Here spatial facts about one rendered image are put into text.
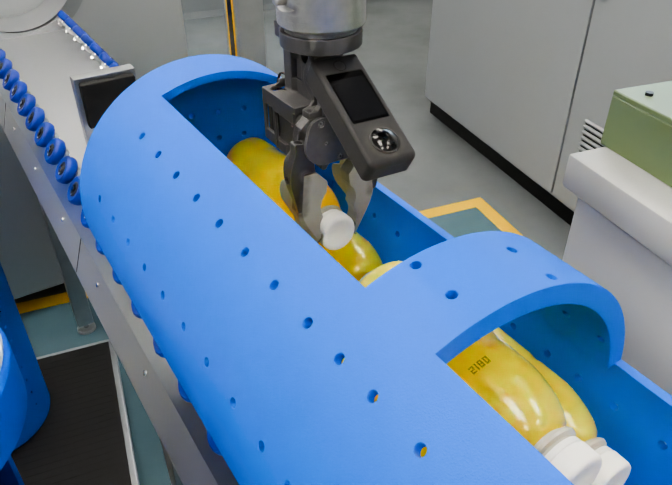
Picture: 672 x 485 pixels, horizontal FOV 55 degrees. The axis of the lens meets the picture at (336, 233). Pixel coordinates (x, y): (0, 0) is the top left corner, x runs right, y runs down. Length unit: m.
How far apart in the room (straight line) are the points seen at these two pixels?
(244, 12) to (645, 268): 0.93
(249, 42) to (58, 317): 1.32
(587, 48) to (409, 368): 2.22
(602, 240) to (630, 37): 1.67
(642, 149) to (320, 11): 0.36
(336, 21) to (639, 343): 0.44
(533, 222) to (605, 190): 2.06
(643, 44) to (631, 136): 1.61
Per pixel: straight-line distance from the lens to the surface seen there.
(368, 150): 0.52
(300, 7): 0.54
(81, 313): 2.22
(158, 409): 0.82
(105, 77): 1.14
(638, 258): 0.70
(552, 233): 2.71
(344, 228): 0.65
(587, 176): 0.71
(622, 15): 2.39
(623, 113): 0.73
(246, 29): 1.37
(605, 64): 2.45
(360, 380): 0.36
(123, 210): 0.61
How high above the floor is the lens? 1.47
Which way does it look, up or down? 35 degrees down
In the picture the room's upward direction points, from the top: straight up
